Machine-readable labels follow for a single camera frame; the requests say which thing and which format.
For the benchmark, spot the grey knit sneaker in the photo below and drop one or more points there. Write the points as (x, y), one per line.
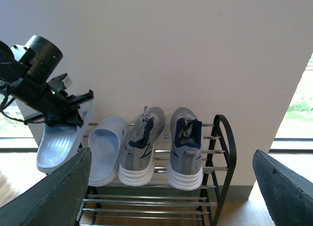
(137, 163)
(184, 171)

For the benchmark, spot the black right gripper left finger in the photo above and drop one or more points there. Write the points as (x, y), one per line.
(53, 201)

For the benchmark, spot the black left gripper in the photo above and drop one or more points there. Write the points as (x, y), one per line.
(52, 103)

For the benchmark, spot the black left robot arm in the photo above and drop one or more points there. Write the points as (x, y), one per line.
(24, 73)

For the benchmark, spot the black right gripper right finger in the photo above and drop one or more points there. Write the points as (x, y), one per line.
(288, 196)

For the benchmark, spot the light blue slide sandal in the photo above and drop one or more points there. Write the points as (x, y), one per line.
(60, 143)
(104, 142)

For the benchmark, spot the black metal shoe rack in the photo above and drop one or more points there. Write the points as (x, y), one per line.
(158, 203)

